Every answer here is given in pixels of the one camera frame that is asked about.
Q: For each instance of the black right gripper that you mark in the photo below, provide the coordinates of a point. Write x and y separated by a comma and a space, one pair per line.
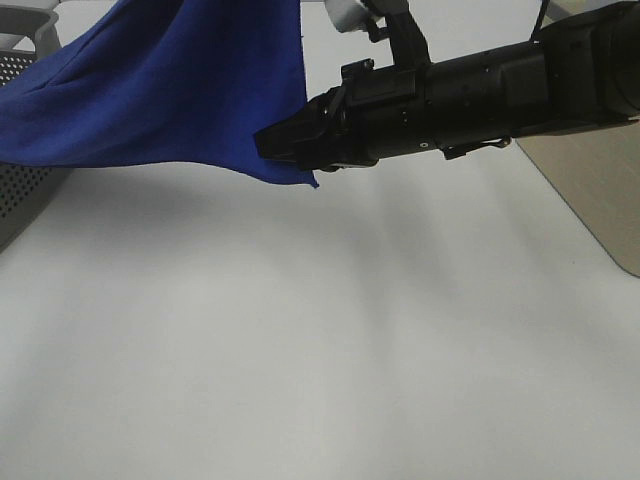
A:
373, 115

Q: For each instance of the blue microfiber towel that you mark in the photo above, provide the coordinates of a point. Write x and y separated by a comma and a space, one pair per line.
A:
163, 81

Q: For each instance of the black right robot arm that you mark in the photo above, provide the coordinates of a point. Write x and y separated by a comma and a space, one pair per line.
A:
480, 100

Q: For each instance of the beige storage box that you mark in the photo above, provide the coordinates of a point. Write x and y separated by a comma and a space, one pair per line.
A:
589, 148

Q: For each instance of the grey perforated plastic basket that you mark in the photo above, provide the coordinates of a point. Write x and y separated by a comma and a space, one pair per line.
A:
26, 191

